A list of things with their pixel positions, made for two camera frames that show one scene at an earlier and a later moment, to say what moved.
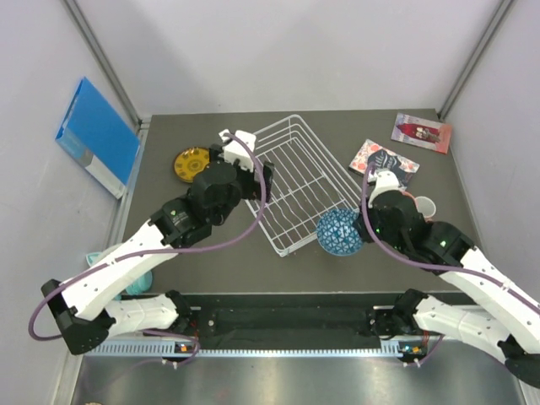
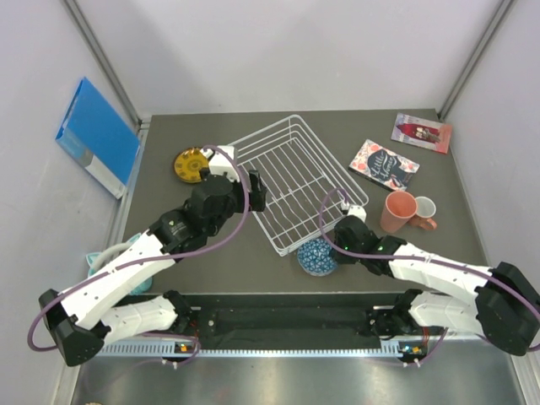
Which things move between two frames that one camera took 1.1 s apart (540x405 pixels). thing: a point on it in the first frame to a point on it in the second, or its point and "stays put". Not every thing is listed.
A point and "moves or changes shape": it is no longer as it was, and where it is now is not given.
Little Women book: [384, 159] stays put
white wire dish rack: [309, 185] stays put
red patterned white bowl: [337, 234] moves or changes shape
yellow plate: [190, 161] stays put
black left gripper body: [267, 170] to [255, 202]
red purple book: [421, 132] stays put
